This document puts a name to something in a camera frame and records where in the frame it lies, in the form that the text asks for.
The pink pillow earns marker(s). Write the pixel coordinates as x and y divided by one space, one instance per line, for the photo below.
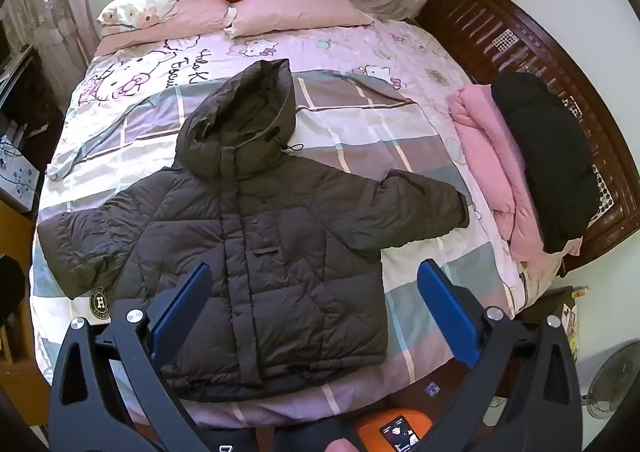
295 9
192 17

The floral white pillow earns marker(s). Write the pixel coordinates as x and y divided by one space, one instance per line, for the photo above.
135 6

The wooden cabinet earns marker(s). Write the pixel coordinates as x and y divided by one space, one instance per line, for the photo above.
15 252

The cartoon printed cardboard box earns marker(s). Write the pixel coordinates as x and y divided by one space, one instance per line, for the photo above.
571 327

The dark hooded puffer jacket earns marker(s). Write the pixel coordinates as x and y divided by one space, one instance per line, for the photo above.
280 232

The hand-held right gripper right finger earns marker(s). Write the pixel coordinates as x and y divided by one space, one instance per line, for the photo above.
450 313

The orange device with screen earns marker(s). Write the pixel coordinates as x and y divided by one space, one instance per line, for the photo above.
365 424

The person's right hand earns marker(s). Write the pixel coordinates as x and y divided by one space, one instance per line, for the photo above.
340 446

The smartphone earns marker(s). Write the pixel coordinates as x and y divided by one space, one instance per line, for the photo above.
398 433

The pink folded quilt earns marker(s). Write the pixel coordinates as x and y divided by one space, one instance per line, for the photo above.
495 171

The black folded jacket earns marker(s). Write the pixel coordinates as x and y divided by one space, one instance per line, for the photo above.
545 156

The standing fan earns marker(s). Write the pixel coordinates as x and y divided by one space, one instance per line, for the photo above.
615 377

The white floral printed box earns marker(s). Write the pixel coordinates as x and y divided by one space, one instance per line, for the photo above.
17 176

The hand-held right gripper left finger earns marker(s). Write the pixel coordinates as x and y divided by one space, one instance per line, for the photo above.
181 311

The dark wooden bed headboard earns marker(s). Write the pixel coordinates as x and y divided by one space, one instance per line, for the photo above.
480 21

